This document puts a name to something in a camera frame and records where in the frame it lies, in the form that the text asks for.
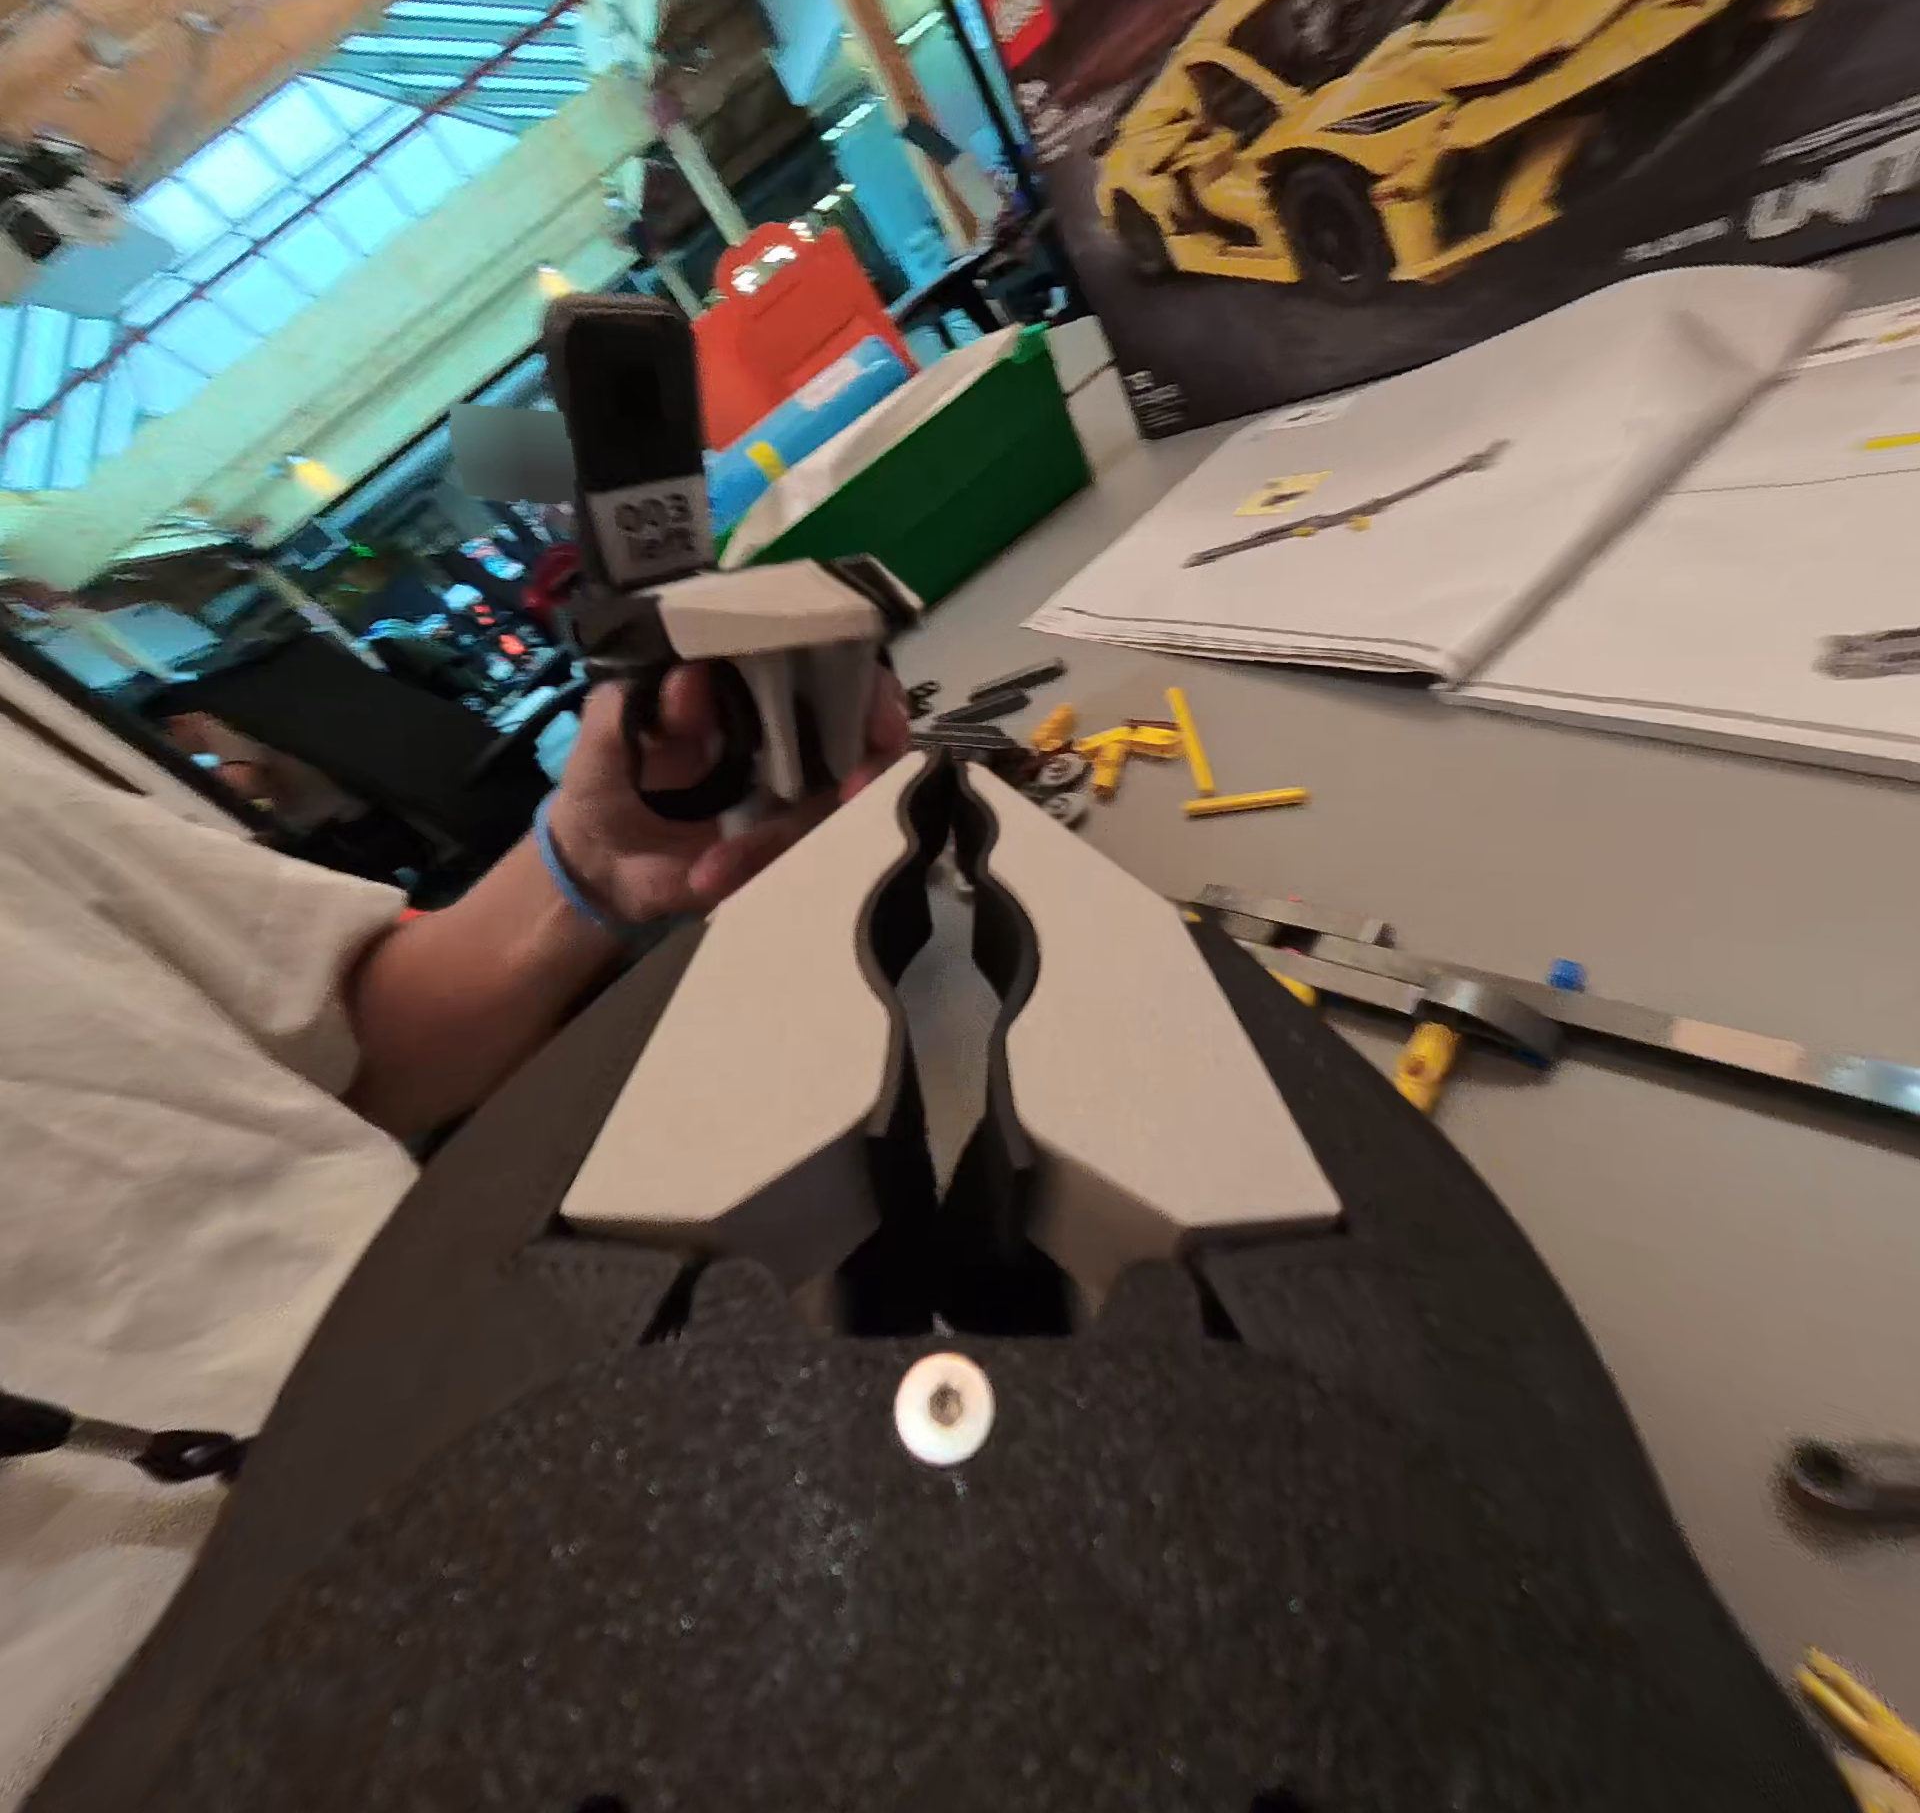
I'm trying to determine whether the joined yellow connector pair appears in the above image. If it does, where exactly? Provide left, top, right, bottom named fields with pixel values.
left=1072, top=720, right=1185, bottom=796

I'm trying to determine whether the open instruction booklet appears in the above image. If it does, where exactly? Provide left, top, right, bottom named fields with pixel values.
left=1022, top=261, right=1920, bottom=781

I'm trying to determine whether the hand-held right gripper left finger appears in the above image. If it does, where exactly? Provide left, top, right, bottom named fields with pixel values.
left=563, top=748, right=953, bottom=1240

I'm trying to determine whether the person's white shirt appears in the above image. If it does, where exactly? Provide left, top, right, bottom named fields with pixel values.
left=0, top=712, right=425, bottom=1813

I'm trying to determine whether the blue wristband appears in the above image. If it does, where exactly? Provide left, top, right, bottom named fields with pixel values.
left=531, top=788, right=634, bottom=942

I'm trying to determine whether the green bin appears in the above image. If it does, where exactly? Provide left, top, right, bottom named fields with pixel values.
left=722, top=327, right=1095, bottom=613

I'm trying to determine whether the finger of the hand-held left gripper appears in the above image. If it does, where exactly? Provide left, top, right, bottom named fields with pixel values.
left=661, top=560, right=890, bottom=805
left=834, top=556, right=926, bottom=634

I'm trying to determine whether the orange bag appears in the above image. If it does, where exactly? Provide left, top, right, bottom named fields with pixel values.
left=693, top=226, right=918, bottom=454

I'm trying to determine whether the long grey black beam assembly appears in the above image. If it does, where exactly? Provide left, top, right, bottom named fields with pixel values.
left=1185, top=882, right=1920, bottom=1119

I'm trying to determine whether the white ceiling mounted device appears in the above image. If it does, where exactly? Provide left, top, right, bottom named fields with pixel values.
left=0, top=140, right=170, bottom=287

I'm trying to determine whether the pile of dark beams and wheels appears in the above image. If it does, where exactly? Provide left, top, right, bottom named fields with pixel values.
left=901, top=659, right=1098, bottom=834

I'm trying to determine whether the dark grey connector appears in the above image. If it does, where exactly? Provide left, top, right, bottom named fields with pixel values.
left=1783, top=1436, right=1920, bottom=1528

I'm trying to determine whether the blue wrapped roll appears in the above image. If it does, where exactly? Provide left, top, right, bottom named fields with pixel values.
left=702, top=350, right=918, bottom=496

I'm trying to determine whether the dark box with yellow car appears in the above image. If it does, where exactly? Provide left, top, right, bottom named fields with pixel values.
left=976, top=0, right=1920, bottom=445

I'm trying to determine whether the person's left hand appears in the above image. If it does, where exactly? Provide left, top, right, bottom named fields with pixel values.
left=560, top=659, right=916, bottom=931

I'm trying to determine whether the black office chair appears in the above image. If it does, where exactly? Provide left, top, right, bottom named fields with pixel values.
left=142, top=635, right=528, bottom=872

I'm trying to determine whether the white paper liner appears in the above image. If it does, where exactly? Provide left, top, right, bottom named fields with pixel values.
left=722, top=342, right=1031, bottom=570

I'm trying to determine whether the heap of small mixed parts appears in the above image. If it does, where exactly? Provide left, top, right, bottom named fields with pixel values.
left=1792, top=1646, right=1920, bottom=1813

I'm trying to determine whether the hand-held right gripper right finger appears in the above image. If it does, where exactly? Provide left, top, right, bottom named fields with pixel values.
left=958, top=760, right=1345, bottom=1283

